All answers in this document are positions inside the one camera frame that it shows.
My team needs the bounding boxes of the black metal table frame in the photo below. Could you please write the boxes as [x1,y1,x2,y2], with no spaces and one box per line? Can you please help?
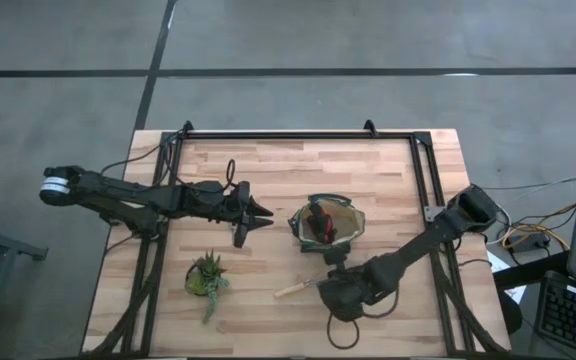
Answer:
[82,119,512,357]

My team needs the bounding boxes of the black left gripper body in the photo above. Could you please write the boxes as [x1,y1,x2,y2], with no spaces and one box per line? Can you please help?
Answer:
[217,180,252,250]

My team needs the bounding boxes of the beige green gardening tote bag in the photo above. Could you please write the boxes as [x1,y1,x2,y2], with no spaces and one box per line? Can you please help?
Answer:
[287,193,367,254]

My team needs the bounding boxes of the wooden-handled metal hand rake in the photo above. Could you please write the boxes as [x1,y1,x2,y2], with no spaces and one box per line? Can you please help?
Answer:
[274,278,322,299]

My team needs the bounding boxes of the silver corner bracket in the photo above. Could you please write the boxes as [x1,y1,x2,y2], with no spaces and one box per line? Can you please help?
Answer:
[423,203,445,223]

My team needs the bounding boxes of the black desk bar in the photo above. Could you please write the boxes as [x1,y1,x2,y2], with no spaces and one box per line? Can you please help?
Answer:
[491,251,570,292]

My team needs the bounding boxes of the black round object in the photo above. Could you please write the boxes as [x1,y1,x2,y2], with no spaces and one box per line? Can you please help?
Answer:
[496,288,524,336]

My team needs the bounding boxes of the black keyboard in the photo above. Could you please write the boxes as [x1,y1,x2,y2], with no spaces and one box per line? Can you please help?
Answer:
[536,271,576,359]

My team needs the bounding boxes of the white paper sheet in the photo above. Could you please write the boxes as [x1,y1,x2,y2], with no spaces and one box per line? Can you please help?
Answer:
[486,248,527,305]

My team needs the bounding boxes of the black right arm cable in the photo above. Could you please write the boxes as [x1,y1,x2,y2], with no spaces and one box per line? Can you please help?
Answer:
[325,298,361,350]

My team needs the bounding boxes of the white cable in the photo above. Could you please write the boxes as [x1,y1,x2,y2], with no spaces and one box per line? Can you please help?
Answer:
[480,174,576,194]

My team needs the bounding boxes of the green succulent plant in pot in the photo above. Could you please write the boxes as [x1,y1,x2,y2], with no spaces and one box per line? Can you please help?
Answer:
[184,248,231,325]

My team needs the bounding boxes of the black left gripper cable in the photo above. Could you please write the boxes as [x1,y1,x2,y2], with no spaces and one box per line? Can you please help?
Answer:
[224,158,238,194]

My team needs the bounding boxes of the black left arm base cable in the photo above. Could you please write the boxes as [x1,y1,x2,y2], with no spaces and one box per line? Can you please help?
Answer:
[99,128,185,176]

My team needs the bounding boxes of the yellow cable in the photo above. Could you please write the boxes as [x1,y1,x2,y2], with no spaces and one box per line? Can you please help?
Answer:
[500,201,576,251]

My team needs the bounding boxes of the black power adapter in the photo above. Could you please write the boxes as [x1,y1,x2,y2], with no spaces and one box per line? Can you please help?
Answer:
[506,232,552,254]

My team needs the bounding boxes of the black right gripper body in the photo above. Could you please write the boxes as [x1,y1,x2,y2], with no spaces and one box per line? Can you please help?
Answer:
[316,247,372,324]

